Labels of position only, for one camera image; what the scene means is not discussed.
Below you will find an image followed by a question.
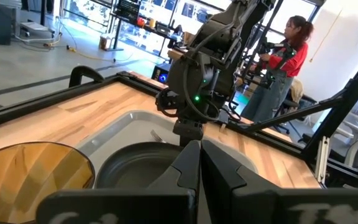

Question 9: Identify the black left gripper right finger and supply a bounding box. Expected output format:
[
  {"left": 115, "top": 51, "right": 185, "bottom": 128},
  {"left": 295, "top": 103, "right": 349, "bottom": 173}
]
[{"left": 200, "top": 139, "right": 358, "bottom": 224}]

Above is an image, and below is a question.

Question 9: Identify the small black computer blue light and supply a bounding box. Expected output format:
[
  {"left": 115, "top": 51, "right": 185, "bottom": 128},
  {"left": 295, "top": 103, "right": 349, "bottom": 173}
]
[{"left": 151, "top": 63, "right": 171, "bottom": 84}]

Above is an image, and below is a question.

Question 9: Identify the small cardboard box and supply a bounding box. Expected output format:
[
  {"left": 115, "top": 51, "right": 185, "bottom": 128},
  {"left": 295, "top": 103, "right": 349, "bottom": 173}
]
[{"left": 99, "top": 33, "right": 113, "bottom": 50}]

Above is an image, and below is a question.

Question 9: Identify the white aluminium bracket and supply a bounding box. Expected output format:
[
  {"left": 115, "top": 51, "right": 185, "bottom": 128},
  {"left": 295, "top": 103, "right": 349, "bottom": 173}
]
[{"left": 314, "top": 136, "right": 331, "bottom": 184}]

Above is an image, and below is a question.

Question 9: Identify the black perforated rack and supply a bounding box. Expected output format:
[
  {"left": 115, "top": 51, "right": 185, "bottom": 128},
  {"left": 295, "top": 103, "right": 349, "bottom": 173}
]
[{"left": 116, "top": 0, "right": 141, "bottom": 19}]

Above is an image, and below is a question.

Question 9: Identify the black diagonal brace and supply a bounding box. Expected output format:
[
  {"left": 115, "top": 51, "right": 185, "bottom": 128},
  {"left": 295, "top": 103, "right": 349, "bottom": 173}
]
[{"left": 246, "top": 93, "right": 347, "bottom": 133}]

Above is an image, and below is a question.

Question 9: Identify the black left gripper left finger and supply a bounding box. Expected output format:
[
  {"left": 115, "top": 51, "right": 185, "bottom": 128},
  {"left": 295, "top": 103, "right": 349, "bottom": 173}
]
[{"left": 35, "top": 139, "right": 201, "bottom": 224}]

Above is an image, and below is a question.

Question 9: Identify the black clamp handle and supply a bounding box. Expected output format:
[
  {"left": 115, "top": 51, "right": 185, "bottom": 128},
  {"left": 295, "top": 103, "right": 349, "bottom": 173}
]
[{"left": 68, "top": 65, "right": 105, "bottom": 88}]

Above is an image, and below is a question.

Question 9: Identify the white flat floor device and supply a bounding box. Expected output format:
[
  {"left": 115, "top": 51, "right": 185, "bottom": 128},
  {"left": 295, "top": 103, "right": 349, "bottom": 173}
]
[{"left": 19, "top": 21, "right": 50, "bottom": 34}]

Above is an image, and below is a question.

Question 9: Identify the person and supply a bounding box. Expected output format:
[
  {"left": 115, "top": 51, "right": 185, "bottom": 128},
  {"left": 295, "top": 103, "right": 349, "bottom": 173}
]
[{"left": 241, "top": 14, "right": 315, "bottom": 124}]

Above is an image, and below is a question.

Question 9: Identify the wooden desk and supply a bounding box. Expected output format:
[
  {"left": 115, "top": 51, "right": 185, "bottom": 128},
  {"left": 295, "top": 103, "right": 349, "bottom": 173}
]
[{"left": 167, "top": 48, "right": 192, "bottom": 62}]

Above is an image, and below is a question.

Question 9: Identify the dark round plate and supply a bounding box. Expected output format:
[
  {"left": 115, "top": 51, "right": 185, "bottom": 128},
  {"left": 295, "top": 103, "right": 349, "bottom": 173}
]
[{"left": 94, "top": 141, "right": 185, "bottom": 190}]

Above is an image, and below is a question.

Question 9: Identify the black upright frame post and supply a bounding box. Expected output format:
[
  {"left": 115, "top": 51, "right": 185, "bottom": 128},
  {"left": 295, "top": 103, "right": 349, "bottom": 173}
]
[{"left": 301, "top": 43, "right": 358, "bottom": 156}]

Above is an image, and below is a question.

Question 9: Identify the grey plastic tray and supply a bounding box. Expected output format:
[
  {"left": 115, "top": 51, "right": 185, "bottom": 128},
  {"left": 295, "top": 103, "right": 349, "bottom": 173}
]
[{"left": 75, "top": 110, "right": 259, "bottom": 189}]

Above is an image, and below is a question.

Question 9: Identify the black table edge rail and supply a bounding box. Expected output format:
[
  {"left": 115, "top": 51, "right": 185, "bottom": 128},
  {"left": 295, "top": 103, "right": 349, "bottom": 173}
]
[{"left": 0, "top": 70, "right": 358, "bottom": 189}]

